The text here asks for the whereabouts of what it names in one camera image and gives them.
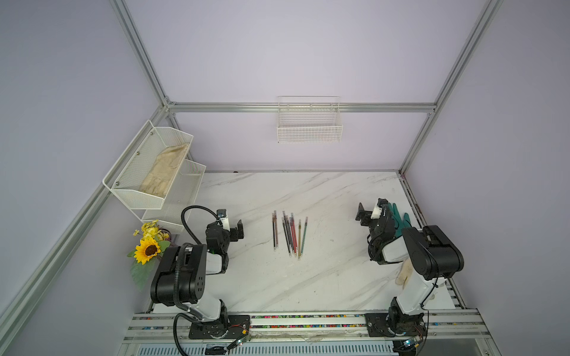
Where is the aluminium front rail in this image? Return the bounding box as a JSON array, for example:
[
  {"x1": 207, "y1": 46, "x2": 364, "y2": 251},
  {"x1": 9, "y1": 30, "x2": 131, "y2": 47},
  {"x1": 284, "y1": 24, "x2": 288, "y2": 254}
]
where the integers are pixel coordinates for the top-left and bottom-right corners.
[{"x1": 118, "y1": 309, "x2": 501, "y2": 355}]

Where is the upper white mesh shelf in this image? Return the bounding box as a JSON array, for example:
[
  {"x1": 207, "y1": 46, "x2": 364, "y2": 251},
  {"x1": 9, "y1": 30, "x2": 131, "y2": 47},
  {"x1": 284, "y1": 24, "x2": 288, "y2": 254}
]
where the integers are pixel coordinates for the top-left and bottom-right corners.
[{"x1": 103, "y1": 125, "x2": 193, "y2": 210}]

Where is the lower white mesh shelf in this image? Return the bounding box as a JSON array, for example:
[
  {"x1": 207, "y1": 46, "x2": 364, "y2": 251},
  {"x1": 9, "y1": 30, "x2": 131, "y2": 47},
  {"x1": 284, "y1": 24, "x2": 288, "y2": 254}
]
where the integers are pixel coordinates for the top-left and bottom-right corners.
[{"x1": 142, "y1": 160, "x2": 206, "y2": 234}]

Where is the artificial sunflower bouquet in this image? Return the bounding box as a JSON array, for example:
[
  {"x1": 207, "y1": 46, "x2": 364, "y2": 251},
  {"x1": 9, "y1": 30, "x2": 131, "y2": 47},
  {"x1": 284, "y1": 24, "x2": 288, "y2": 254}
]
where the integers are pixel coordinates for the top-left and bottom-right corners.
[{"x1": 127, "y1": 220, "x2": 172, "y2": 291}]

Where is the beige fabric glove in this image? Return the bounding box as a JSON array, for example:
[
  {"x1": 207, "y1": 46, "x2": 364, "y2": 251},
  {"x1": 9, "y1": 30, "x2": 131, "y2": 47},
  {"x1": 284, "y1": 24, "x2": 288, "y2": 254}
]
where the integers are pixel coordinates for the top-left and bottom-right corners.
[{"x1": 396, "y1": 258, "x2": 414, "y2": 288}]

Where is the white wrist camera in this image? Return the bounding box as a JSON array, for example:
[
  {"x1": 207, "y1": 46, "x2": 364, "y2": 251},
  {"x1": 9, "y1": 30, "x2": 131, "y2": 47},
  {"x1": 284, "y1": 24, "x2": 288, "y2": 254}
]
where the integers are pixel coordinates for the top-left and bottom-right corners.
[
  {"x1": 370, "y1": 198, "x2": 390, "y2": 220},
  {"x1": 217, "y1": 209, "x2": 230, "y2": 231}
]

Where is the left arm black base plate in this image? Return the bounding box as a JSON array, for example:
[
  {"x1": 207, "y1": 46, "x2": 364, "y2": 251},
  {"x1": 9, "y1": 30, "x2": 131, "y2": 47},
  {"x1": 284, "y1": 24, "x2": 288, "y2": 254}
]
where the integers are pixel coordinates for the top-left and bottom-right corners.
[{"x1": 188, "y1": 314, "x2": 251, "y2": 340}]

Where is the black pencil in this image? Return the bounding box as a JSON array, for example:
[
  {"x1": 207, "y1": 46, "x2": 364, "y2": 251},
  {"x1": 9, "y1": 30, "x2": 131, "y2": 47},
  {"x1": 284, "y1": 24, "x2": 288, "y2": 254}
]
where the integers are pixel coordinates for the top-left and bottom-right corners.
[{"x1": 272, "y1": 212, "x2": 278, "y2": 251}]

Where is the white wire wall basket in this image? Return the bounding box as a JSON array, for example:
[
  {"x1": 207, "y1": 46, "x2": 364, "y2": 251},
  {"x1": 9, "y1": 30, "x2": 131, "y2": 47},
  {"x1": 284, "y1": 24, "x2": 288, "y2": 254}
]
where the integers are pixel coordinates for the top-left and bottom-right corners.
[{"x1": 277, "y1": 96, "x2": 344, "y2": 144}]

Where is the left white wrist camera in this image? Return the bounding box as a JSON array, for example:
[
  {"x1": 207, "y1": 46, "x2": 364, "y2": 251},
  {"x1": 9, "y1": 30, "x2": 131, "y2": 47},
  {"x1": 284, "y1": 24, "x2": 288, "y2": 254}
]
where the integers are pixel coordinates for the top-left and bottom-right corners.
[{"x1": 217, "y1": 209, "x2": 230, "y2": 231}]

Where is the aluminium frame profile back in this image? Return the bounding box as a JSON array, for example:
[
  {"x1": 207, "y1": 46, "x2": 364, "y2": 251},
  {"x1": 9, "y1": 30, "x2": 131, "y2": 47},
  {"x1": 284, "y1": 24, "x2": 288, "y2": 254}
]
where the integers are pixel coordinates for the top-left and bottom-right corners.
[{"x1": 169, "y1": 102, "x2": 436, "y2": 114}]

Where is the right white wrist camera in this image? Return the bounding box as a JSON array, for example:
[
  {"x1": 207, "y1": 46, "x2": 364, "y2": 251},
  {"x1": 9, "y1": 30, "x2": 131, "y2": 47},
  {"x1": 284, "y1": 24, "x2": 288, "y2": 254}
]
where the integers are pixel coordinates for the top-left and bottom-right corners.
[{"x1": 370, "y1": 198, "x2": 390, "y2": 220}]

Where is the green rubber glove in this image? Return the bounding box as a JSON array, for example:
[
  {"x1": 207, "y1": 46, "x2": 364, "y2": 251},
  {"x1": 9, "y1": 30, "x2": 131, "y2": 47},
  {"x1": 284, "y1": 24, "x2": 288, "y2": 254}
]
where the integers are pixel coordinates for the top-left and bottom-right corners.
[{"x1": 388, "y1": 203, "x2": 412, "y2": 238}]

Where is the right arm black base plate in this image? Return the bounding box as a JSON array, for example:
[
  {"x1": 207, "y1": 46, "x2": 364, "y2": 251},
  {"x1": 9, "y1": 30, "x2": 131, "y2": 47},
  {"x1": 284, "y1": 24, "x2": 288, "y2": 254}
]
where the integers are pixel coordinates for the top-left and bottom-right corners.
[{"x1": 365, "y1": 313, "x2": 427, "y2": 338}]

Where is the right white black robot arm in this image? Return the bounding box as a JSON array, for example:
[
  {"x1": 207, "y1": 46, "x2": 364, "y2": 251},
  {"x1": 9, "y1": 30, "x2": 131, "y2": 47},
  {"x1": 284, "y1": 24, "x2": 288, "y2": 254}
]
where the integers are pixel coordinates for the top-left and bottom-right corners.
[{"x1": 356, "y1": 198, "x2": 465, "y2": 338}]

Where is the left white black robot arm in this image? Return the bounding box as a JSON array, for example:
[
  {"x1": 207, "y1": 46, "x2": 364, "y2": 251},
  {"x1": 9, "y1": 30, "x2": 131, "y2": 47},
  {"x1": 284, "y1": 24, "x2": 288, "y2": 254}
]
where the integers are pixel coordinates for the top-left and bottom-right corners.
[{"x1": 150, "y1": 218, "x2": 244, "y2": 324}]

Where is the white mesh shelf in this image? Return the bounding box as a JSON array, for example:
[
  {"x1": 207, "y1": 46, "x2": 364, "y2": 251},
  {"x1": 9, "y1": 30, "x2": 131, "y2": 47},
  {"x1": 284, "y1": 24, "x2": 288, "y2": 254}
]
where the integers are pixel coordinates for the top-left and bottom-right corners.
[
  {"x1": 103, "y1": 125, "x2": 193, "y2": 210},
  {"x1": 142, "y1": 160, "x2": 206, "y2": 234}
]

